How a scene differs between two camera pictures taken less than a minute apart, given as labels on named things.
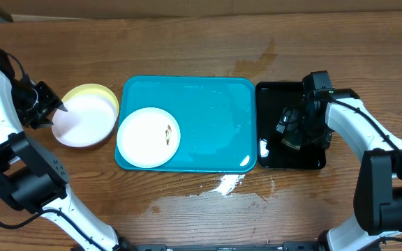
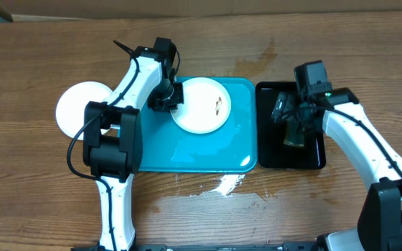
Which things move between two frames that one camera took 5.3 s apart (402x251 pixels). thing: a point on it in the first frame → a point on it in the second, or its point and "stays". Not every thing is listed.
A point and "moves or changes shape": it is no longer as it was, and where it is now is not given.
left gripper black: [52, 102] → [179, 99]
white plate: [148, 137] → [206, 106]
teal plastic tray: [216, 116] stays
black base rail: [287, 246] stays
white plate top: [88, 120] moves or changes shape
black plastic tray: [271, 97] stays
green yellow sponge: [292, 141] stays
